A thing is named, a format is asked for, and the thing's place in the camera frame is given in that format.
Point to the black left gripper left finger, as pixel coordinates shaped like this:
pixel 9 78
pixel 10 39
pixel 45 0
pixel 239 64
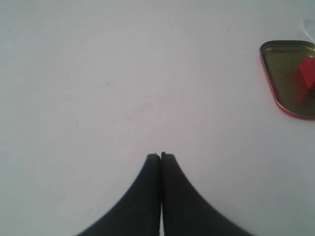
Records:
pixel 138 212

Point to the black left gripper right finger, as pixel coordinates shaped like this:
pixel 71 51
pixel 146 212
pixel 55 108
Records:
pixel 185 212

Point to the red stamp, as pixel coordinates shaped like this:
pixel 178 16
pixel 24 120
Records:
pixel 307 68

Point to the gold tin lid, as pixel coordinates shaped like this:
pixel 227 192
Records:
pixel 285 63

